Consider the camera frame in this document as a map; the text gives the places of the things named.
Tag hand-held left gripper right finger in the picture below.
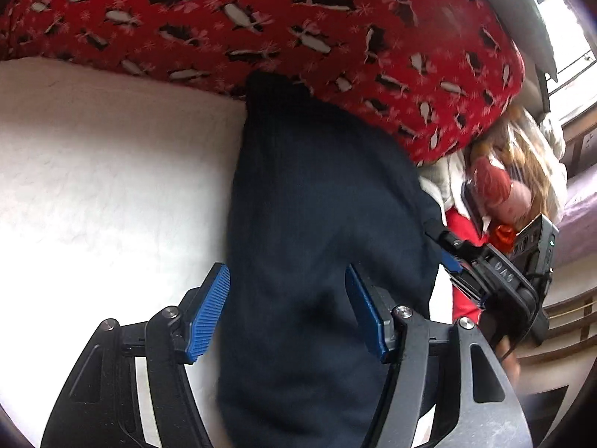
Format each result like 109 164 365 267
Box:
345 264 533 448

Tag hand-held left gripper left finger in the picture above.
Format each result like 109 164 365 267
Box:
41 262 231 448

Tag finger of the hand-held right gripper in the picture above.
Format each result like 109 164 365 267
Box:
424 223 473 256
441 251 487 309

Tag navy blue garment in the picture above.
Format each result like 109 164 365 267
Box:
217 71 455 448

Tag red cloth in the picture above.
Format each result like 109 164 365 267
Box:
443 209 488 324

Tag white fluffy cloth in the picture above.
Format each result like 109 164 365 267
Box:
417 149 472 215

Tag purple mat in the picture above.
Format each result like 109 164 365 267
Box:
562 182 597 267

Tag white bed sheet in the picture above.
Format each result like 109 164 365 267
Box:
0 58 455 448

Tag window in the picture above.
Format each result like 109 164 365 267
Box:
513 0 597 124

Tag grey pillow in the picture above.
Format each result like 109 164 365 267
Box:
471 0 558 82

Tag red penguin print blanket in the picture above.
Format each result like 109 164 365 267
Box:
0 0 525 166

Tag wooden slatted frame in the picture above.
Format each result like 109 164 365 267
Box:
513 289 597 383

